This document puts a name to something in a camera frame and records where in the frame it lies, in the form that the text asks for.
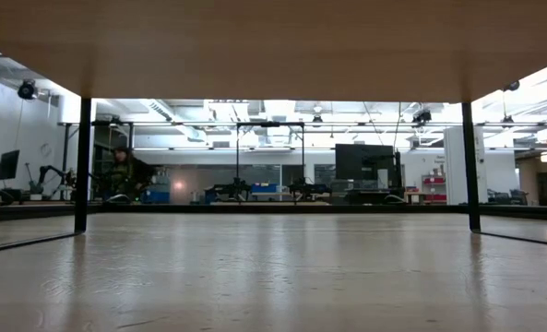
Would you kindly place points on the rack with red bins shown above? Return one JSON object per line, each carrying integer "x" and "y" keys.
{"x": 434, "y": 189}

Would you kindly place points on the wooden riser with black legs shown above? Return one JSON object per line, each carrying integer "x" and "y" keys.
{"x": 273, "y": 46}

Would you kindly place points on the black aluminium table frame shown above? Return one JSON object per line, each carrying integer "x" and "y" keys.
{"x": 273, "y": 209}

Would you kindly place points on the black gantry frame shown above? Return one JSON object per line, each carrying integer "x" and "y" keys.
{"x": 237, "y": 157}

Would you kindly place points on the person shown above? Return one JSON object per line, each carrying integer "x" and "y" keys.
{"x": 127, "y": 177}

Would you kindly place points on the small black monitor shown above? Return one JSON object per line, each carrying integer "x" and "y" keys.
{"x": 8, "y": 164}

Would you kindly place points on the large black screen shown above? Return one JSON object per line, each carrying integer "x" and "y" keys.
{"x": 364, "y": 161}

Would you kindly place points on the black ceiling spotlight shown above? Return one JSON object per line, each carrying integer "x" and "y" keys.
{"x": 26, "y": 89}
{"x": 421, "y": 115}

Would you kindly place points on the blue bin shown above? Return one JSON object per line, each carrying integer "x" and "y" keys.
{"x": 264, "y": 187}
{"x": 155, "y": 194}

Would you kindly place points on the small black robot arm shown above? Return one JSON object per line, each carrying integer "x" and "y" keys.
{"x": 47, "y": 174}

